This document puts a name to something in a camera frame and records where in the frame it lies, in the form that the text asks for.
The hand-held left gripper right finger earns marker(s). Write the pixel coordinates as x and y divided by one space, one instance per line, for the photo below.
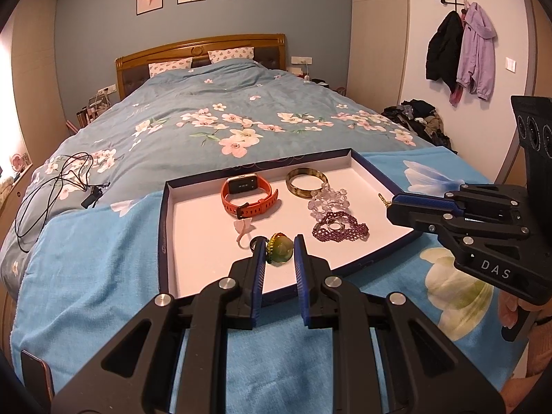
302 282

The tortoiseshell bangle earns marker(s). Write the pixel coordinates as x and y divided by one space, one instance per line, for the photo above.
302 195

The orange smartwatch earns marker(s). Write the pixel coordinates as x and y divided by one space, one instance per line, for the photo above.
243 185

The wooden bed headboard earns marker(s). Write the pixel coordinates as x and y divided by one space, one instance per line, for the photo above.
198 43

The green glass pendant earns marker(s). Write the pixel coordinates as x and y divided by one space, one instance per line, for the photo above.
282 250

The white patterned pillow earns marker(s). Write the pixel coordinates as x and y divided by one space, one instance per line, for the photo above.
170 67
230 54

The pink garment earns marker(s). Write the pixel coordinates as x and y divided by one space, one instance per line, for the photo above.
457 95

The white light switch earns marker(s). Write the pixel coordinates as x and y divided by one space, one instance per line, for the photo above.
510 64

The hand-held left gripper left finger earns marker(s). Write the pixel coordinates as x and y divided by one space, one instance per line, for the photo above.
258 278

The pile of dark clothes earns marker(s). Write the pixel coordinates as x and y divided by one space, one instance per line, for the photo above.
422 120

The purple jacket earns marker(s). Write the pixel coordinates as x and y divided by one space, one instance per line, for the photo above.
476 51

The black coat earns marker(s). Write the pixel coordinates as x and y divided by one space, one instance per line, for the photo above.
444 51

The smartphone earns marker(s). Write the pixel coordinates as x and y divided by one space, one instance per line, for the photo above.
36 375

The blue floral duvet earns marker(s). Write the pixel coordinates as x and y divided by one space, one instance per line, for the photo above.
302 95

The blue box tray white inside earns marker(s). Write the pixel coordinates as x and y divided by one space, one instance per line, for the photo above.
194 241

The white wall socket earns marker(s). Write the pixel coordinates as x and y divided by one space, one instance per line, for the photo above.
301 60
107 90

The dark box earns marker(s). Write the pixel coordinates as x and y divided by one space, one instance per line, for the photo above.
320 82

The person's right hand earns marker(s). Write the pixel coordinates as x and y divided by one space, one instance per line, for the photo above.
511 310

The small pink fan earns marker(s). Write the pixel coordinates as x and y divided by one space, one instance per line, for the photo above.
18 161

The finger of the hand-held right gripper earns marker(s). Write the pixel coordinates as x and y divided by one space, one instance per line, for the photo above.
420 201
414 222

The light blue flower-print blanket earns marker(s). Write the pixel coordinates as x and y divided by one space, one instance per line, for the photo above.
108 267

